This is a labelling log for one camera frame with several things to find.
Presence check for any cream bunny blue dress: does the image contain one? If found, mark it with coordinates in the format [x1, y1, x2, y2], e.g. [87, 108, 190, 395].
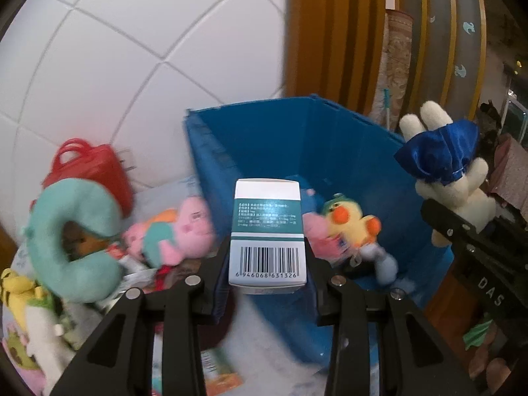
[395, 100, 496, 232]

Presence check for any green bag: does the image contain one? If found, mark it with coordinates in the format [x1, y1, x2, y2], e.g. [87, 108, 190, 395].
[463, 319, 494, 350]

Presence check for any person hand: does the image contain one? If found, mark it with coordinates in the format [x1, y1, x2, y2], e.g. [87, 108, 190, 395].
[469, 330, 511, 395]

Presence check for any teal neck pillow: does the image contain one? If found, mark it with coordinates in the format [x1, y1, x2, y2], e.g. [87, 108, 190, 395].
[25, 178, 122, 303]

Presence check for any pink plush green spotted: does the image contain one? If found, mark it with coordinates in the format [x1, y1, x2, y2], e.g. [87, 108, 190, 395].
[2, 323, 46, 395]

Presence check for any pink pig plush teal body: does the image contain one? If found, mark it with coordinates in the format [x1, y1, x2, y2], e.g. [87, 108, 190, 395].
[122, 196, 216, 269]

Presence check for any pink pig plush blue shirt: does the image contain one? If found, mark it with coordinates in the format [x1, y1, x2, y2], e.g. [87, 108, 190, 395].
[301, 189, 352, 266]

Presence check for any yellow duck plush green hat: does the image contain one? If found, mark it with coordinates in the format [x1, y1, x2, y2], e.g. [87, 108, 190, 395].
[322, 193, 381, 248]

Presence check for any blue plastic crate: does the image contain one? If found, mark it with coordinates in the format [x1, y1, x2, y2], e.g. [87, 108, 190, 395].
[182, 94, 455, 377]

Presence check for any yellow striped plush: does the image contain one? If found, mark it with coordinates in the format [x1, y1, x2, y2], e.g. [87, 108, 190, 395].
[1, 268, 48, 333]

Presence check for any rolled carpet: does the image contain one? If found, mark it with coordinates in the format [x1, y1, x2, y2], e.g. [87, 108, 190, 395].
[369, 9, 413, 131]

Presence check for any small teal white box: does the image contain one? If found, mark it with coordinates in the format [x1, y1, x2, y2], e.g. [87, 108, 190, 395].
[228, 178, 307, 295]

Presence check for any white seagull plush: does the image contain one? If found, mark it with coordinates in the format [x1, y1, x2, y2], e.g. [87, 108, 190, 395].
[349, 242, 416, 294]

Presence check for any green orange medicine box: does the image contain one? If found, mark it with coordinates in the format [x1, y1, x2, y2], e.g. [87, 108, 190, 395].
[152, 345, 245, 396]

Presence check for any red handbag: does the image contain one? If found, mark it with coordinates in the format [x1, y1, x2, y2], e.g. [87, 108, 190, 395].
[42, 138, 133, 217]

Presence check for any white plush animal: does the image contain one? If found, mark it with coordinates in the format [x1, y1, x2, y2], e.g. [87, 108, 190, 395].
[25, 305, 75, 396]

